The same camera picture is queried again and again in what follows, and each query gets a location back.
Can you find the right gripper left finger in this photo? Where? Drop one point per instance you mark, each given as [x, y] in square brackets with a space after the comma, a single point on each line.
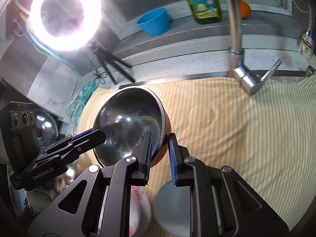
[97, 203]

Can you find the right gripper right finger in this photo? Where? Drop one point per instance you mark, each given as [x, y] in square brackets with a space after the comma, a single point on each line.
[222, 203]

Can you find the floral white plate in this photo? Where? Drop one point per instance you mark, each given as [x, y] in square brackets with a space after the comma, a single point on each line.
[140, 211]

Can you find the white ceramic bowl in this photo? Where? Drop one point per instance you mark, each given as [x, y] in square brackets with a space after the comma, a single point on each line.
[171, 209]

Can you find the red steel bowl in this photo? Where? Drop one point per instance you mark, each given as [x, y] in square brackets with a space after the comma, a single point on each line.
[124, 118]

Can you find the gloved left hand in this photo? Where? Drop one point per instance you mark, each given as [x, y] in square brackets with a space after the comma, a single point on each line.
[41, 197]

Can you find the glass pot lid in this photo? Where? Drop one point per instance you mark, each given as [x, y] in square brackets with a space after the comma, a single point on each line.
[46, 128]

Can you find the yellow striped cloth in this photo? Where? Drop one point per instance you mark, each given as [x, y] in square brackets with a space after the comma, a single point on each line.
[267, 138]

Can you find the teal citrus-pattern fan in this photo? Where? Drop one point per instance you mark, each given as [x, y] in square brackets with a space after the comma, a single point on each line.
[88, 88]

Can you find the black tripod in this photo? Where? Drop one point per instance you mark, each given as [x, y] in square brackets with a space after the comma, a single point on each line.
[105, 58]

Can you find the chrome faucet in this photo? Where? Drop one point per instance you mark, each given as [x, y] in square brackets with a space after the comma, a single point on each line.
[247, 79]

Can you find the blue ribbed cup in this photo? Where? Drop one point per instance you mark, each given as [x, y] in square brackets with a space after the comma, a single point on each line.
[155, 22]

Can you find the orange fruit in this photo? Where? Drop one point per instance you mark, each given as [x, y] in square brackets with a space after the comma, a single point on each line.
[245, 9]

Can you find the green dish soap bottle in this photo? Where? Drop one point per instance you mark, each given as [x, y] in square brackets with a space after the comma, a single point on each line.
[205, 11]

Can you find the ring light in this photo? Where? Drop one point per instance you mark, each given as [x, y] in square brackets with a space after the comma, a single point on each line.
[64, 25]

